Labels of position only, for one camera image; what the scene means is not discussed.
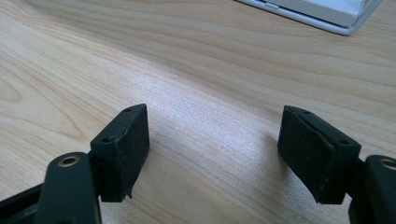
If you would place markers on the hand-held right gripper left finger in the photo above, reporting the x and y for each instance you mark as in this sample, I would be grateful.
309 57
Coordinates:
123 157

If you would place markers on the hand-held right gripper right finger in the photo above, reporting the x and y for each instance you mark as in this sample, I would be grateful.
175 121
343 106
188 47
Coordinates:
317 155

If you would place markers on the white flat device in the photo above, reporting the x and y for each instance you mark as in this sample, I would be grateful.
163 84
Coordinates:
317 12

